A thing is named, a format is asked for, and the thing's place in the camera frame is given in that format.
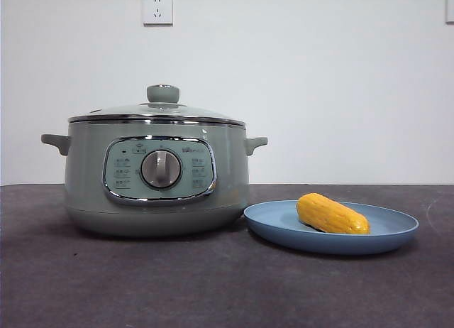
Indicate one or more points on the white wall switch plate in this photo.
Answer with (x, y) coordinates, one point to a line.
(450, 8)

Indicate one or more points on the glass lid with green knob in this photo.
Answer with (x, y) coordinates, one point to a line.
(163, 93)

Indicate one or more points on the yellow corn cob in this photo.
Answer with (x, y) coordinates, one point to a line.
(330, 214)

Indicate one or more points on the white wall power socket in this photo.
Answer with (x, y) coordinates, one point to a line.
(158, 9)

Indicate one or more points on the blue round plate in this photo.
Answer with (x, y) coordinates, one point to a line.
(276, 225)

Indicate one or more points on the pale green electric steamer pot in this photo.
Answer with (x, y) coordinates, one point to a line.
(88, 186)

